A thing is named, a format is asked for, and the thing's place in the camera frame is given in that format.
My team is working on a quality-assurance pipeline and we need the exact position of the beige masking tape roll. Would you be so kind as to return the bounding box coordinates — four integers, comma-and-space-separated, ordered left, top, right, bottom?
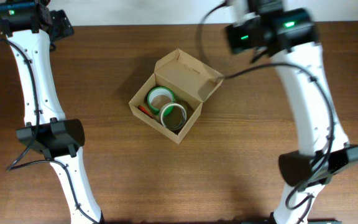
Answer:
158, 103, 187, 131

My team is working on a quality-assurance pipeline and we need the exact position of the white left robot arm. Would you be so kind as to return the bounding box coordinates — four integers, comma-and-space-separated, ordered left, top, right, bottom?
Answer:
0, 1, 104, 223

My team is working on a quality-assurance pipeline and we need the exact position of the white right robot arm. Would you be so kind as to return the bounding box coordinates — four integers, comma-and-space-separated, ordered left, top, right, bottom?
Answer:
226, 1, 358, 223

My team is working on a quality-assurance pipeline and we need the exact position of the brown cardboard box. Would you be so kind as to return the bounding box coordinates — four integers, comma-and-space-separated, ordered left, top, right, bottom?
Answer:
129, 49, 223, 144

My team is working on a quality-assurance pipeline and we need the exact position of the orange utility knife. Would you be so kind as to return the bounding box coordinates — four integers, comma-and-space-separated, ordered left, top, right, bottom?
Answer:
137, 105, 154, 119

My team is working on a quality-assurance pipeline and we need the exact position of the green tape roll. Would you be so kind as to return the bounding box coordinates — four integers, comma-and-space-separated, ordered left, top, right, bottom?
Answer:
147, 86, 176, 114

